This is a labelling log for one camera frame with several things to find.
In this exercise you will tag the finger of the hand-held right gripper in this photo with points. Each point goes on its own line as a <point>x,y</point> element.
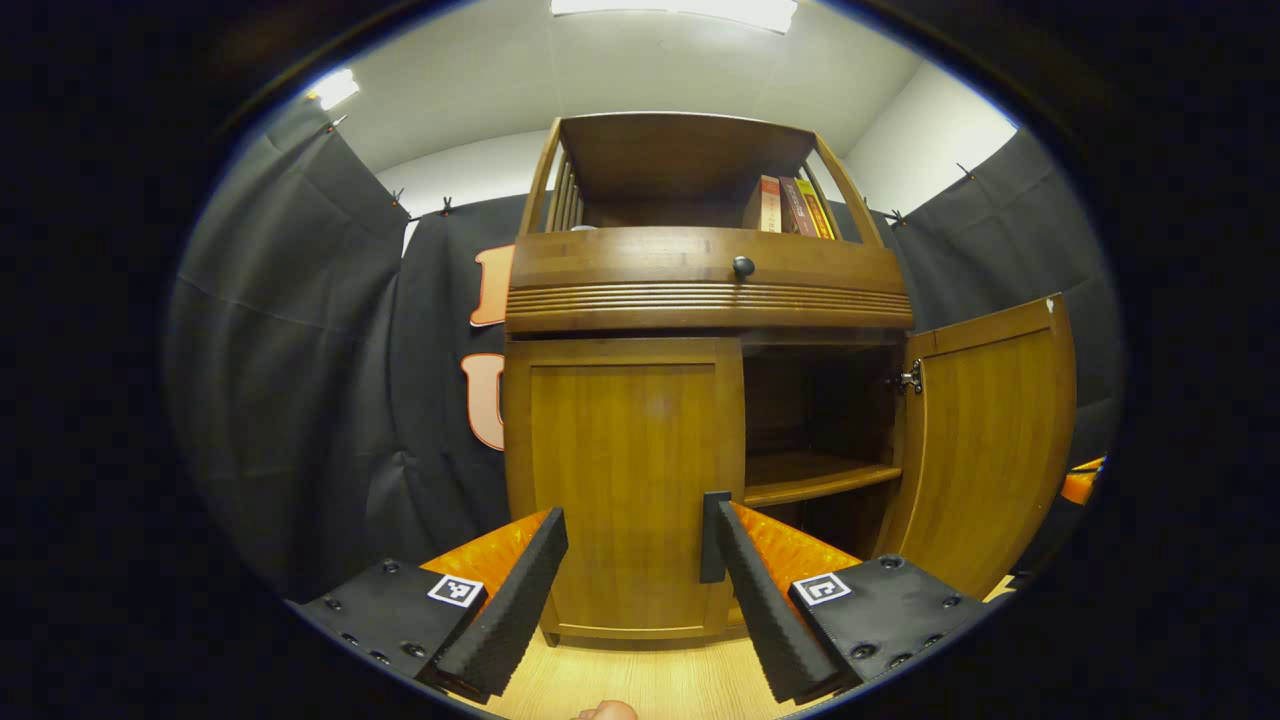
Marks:
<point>1082,483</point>

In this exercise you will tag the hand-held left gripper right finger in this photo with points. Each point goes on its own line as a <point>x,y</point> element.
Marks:
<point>760,610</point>

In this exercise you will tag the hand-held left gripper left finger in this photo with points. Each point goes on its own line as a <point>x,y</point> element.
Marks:
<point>515,610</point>

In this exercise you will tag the wooden cabinet door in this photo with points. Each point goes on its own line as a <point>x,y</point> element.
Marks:
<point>620,470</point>
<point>990,440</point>

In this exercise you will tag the wooden double-door shoe cabinet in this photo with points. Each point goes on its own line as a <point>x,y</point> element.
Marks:
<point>700,320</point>

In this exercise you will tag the metal door hinge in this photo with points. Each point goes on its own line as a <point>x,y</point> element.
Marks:
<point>911,378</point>

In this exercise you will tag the wooden cabinet drawer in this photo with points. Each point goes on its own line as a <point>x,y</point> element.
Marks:
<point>620,258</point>

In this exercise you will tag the wooden inner shelf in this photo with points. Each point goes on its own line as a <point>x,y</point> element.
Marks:
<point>810,478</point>

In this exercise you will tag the black backdrop cloth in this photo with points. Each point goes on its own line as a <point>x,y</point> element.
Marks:
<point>300,400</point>

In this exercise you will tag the black drawer knob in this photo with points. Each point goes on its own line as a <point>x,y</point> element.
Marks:
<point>744,267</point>

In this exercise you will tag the yellow book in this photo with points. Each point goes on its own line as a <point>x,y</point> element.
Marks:
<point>818,215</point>

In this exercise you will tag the dark brown book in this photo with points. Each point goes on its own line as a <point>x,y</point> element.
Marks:
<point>797,208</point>

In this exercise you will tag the tan red book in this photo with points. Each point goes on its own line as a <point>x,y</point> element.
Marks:
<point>765,205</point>

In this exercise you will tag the rectangular ceiling light panel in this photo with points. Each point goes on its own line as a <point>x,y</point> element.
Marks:
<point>335,88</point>
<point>680,10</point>

